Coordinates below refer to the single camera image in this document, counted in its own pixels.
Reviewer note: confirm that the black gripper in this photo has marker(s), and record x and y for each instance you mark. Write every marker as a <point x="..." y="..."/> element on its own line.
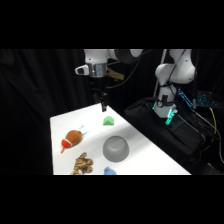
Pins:
<point x="98" y="92"/>

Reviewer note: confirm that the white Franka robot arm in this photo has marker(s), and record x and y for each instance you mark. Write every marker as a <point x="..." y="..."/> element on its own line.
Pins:
<point x="173" y="71"/>

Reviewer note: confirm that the grey bowl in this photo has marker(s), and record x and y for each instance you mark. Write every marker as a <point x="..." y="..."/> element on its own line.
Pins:
<point x="115" y="149"/>

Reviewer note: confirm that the green cloth block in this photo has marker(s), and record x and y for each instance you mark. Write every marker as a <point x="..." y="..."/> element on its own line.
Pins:
<point x="108" y="121"/>

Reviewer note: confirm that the brown plush toy red tip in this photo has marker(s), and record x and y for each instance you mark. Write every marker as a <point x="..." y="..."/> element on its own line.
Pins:
<point x="72" y="138"/>

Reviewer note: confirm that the tiger striped plush toy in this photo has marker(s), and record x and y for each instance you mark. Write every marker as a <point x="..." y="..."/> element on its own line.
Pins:
<point x="82" y="165"/>

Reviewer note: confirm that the blue plush toy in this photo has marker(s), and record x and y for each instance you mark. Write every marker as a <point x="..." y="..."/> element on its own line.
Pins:
<point x="109" y="171"/>

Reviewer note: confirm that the black robot stand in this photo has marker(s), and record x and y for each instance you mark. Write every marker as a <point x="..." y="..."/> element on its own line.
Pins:
<point x="170" y="133"/>

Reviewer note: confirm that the blue electronic board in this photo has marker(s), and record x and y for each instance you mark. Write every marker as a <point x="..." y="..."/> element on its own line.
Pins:
<point x="185" y="97"/>

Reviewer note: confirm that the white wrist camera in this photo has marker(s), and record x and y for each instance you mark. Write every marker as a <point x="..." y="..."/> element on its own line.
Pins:
<point x="82" y="69"/>

